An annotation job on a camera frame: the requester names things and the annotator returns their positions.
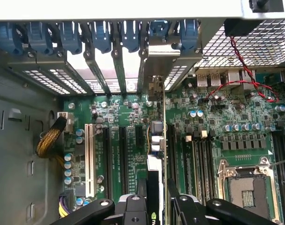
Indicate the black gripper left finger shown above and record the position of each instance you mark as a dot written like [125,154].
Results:
[133,211]

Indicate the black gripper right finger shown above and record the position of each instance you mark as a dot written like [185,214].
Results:
[187,211]

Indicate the black RAM slot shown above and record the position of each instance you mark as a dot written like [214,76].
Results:
[196,164]
[205,164]
[212,164]

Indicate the long black expansion slot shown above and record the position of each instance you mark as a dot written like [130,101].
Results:
[123,161]
[173,154]
[107,164]

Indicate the CPU socket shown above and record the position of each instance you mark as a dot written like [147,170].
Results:
[248,194]

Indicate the white expansion slot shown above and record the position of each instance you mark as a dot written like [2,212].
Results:
[90,159]

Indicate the short black expansion slot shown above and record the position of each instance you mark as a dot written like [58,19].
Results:
[139,137]

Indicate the locking lever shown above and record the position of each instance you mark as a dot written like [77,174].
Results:
[283,162]

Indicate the green motherboard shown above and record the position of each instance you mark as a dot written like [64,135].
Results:
[238,112]

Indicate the open PC case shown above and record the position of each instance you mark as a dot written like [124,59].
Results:
[15,140]

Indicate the perforated metal slot cover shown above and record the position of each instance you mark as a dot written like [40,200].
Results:
[179,72]
[39,79]
[71,80]

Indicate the blue card retention clip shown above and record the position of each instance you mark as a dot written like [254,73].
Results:
[130,35]
[101,35]
[189,35]
[70,36]
[7,37]
[158,29]
[40,36]

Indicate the black block with knob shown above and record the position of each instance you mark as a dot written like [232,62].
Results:
[266,5]

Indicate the black chassis switch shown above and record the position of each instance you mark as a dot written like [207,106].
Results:
[243,27]

